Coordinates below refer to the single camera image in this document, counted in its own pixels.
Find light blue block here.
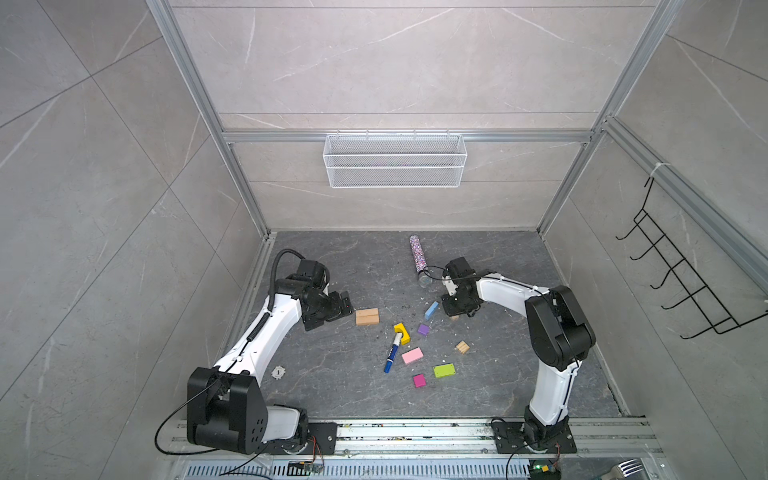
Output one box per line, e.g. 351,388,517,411
424,301,439,320

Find natural wood block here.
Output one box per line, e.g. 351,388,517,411
355,315,380,326
356,308,379,319

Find pink block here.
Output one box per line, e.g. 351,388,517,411
401,348,424,365

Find blue white marker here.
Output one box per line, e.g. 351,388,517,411
383,332,403,373

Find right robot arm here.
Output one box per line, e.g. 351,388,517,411
440,257,596,446

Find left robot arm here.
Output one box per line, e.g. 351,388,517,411
186,257,353,455

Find yellow arch block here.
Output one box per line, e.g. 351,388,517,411
394,323,411,346

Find lime green block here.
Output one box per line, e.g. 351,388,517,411
433,363,456,379

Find magenta cube block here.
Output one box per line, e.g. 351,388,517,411
413,374,427,388

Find glitter sprinkle tube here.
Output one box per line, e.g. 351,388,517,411
409,235,432,288

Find small white gear piece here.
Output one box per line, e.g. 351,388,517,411
271,366,286,380

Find green circuit board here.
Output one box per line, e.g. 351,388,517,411
529,460,562,480

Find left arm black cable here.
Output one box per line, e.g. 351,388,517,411
153,248,307,457

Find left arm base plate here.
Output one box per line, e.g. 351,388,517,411
257,422,339,455

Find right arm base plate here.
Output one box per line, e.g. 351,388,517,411
489,418,577,454

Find white wire mesh basket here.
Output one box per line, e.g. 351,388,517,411
323,133,468,189

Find black wire hook rack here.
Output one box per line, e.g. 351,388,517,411
615,178,767,340

